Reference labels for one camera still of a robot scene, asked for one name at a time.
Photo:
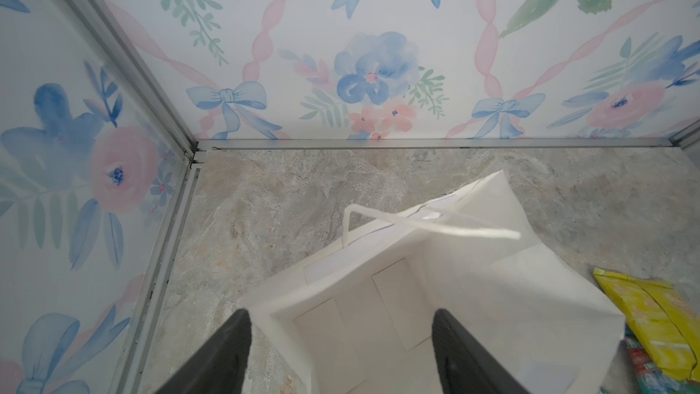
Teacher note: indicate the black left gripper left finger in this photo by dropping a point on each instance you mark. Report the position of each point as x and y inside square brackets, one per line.
[219, 365]

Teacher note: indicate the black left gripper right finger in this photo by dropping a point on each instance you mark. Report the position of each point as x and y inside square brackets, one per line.
[464, 365]

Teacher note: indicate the floral paper gift bag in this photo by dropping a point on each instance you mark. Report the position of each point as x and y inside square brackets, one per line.
[356, 317]

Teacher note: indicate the teal Fox's candy bag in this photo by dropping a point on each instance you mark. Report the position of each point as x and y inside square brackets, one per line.
[633, 371]

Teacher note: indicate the yellow snack packet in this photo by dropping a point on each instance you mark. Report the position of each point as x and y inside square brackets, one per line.
[665, 329]

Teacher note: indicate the left side floor rail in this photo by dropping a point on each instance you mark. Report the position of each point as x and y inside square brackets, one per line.
[145, 317]

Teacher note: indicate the back aluminium floor rail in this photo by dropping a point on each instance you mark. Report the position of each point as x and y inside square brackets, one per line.
[687, 140]

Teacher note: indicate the left corner aluminium post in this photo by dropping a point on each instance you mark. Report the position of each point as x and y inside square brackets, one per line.
[103, 28]

